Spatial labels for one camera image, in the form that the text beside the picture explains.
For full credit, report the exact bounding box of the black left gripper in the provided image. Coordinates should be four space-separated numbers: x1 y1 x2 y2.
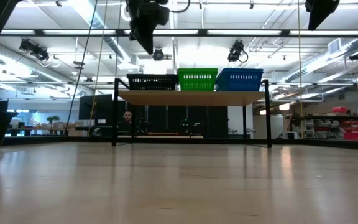
126 0 161 55

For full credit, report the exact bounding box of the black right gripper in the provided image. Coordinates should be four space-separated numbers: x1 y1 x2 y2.
305 0 341 31

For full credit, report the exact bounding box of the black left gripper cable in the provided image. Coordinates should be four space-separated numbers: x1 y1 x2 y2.
168 0 191 14

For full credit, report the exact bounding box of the black background panel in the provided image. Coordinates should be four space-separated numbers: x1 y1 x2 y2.
78 94 114 137

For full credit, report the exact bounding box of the olive hanging rope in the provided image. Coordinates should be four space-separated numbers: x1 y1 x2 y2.
87 0 109 136

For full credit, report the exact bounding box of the green plastic basket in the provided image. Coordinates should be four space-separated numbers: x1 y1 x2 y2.
177 68 219 73
177 70 219 91

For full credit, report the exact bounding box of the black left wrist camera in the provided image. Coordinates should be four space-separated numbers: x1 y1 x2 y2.
155 2 170 26

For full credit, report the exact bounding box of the black room divider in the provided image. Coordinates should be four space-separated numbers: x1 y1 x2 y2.
116 105 229 139

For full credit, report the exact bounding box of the long black cable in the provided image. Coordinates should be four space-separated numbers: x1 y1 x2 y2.
63 0 99 135

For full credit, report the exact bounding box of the black aluminium table frame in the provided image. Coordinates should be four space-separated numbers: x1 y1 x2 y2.
1 136 358 152

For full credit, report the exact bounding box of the black overhead frame beam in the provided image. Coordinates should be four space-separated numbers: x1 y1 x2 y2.
0 29 358 39

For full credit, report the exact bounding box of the black ceiling spotlight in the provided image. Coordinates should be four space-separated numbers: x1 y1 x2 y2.
227 39 249 63
152 48 165 62
19 38 50 62

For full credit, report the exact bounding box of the wooden shelf with black legs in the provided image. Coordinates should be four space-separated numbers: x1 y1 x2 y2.
111 78 272 149

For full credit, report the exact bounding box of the white air vent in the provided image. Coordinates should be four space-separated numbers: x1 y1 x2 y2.
328 37 342 54

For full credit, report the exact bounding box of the white hanging ring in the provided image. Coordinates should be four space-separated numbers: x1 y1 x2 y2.
120 2 130 22

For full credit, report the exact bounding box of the black background robot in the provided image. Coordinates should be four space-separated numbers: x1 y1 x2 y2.
178 118 206 135

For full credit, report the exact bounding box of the person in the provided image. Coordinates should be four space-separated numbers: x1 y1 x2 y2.
118 110 135 133

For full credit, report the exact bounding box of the blue plastic basket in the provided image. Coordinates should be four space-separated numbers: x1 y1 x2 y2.
219 68 264 75
215 72 264 92

